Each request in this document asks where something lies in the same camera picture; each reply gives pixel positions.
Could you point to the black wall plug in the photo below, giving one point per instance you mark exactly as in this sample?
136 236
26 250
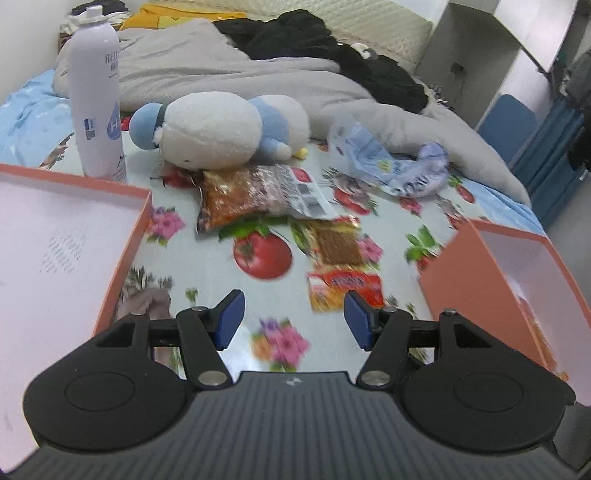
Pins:
457 68

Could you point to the small red label snack packet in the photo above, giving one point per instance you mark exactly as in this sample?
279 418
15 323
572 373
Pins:
339 249

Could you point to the white spray bottle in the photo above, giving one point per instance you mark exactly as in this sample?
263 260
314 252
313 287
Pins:
94 92

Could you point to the yellow cloth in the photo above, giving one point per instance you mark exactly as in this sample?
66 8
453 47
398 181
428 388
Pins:
157 16

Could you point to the floral plastic tablecloth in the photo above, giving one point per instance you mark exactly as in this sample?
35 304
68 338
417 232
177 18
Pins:
194 258

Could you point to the blue white crumpled plastic bag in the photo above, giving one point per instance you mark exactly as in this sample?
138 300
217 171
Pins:
369 157

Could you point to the white and blue plush toy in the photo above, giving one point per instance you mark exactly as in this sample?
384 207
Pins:
207 129

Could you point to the black clothing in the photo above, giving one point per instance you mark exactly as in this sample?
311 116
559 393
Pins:
295 37

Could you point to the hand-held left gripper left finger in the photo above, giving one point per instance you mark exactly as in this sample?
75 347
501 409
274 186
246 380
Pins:
228 318

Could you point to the orange cardboard box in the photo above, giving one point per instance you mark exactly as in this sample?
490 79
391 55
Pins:
461 286

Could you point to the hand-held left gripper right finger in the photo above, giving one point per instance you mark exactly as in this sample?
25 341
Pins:
360 321

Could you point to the clear barcode snack packet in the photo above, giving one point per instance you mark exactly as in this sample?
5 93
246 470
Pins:
240 194

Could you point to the orange box lid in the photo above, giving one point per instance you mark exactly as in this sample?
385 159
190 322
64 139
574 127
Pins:
55 258

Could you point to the dark cloth pile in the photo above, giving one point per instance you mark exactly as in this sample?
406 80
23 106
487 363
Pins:
104 7

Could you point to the grey blanket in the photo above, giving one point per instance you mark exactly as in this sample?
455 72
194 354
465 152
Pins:
184 60

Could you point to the blue chair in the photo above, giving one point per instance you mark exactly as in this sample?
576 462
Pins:
508 124

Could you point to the white desk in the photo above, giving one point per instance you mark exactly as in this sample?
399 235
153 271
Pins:
466 37

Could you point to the blue curtain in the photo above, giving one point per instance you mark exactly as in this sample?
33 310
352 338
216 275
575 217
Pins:
554 152

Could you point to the light blue bed sheet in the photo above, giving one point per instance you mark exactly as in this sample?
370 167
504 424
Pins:
27 120

